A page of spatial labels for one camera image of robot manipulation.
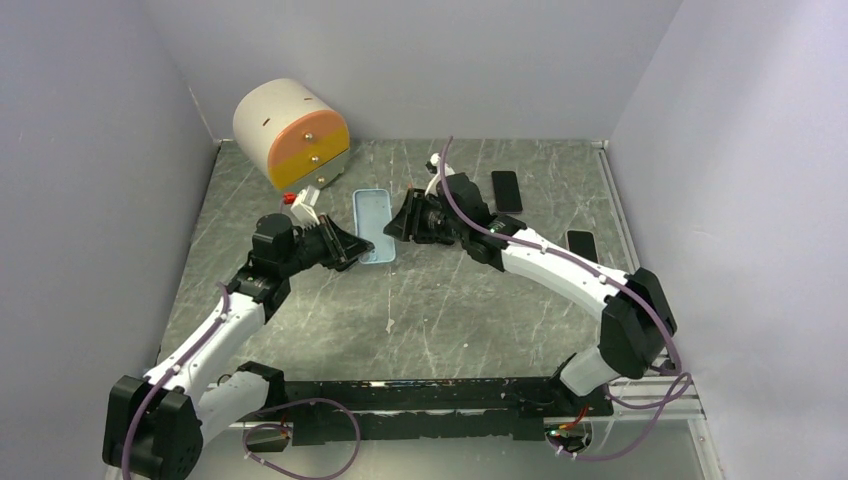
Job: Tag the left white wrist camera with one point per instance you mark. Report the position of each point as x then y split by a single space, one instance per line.
301 206

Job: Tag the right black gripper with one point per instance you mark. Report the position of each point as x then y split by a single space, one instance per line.
408 224

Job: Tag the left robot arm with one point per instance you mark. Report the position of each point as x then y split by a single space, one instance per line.
158 424

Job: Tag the phone in beige case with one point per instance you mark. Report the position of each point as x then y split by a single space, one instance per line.
582 243

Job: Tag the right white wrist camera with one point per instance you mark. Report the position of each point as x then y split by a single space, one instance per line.
438 169

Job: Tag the round white drawer cabinet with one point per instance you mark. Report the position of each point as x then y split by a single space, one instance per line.
291 136

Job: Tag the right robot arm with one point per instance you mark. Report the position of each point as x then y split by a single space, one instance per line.
635 318

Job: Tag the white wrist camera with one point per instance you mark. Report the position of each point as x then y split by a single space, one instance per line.
438 169
301 206

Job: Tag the phone with purple frame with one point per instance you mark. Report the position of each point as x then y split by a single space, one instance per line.
506 192

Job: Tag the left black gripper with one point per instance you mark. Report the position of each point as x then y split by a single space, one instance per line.
345 245

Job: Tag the light blue phone case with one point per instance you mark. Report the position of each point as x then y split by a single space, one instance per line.
372 212

